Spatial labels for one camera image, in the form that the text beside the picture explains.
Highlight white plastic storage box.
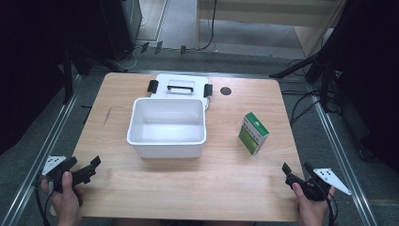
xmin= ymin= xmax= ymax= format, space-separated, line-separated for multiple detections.
xmin=126 ymin=97 xmax=208 ymax=159

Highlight dark cabinet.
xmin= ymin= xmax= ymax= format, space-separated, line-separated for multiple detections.
xmin=99 ymin=0 xmax=143 ymax=62

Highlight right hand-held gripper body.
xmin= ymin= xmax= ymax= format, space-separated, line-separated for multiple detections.
xmin=291 ymin=167 xmax=353 ymax=202

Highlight light wooden furniture frame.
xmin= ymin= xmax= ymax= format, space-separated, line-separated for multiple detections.
xmin=195 ymin=0 xmax=348 ymax=58

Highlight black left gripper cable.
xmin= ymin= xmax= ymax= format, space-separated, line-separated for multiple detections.
xmin=32 ymin=176 xmax=56 ymax=226

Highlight white floor cable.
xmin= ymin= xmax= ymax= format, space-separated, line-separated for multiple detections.
xmin=122 ymin=14 xmax=149 ymax=72

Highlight black floor cables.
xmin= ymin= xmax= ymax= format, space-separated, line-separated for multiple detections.
xmin=280 ymin=57 xmax=343 ymax=127

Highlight green and white carton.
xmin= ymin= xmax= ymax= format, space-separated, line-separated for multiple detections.
xmin=238 ymin=111 xmax=270 ymax=156

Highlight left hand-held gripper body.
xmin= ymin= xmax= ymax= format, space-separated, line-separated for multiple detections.
xmin=41 ymin=155 xmax=79 ymax=193

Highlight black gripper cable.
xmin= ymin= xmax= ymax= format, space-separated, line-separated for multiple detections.
xmin=32 ymin=176 xmax=56 ymax=226
xmin=325 ymin=191 xmax=340 ymax=226

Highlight person's left hand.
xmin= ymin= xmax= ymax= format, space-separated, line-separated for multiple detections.
xmin=40 ymin=170 xmax=85 ymax=226

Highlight white box lid black handle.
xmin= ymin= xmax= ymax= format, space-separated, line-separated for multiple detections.
xmin=147 ymin=73 xmax=214 ymax=111

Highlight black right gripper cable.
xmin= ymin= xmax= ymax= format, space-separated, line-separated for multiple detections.
xmin=325 ymin=191 xmax=340 ymax=226

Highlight metal floor rail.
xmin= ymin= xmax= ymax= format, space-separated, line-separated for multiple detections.
xmin=308 ymin=84 xmax=379 ymax=226
xmin=127 ymin=69 xmax=311 ymax=83
xmin=0 ymin=74 xmax=83 ymax=226

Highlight person's right hand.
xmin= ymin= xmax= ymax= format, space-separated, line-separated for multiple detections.
xmin=291 ymin=182 xmax=337 ymax=226

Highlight black tripod stand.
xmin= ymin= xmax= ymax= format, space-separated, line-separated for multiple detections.
xmin=268 ymin=51 xmax=338 ymax=112
xmin=61 ymin=43 xmax=128 ymax=105

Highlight black hanging cable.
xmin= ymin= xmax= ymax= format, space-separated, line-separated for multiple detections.
xmin=199 ymin=0 xmax=218 ymax=52

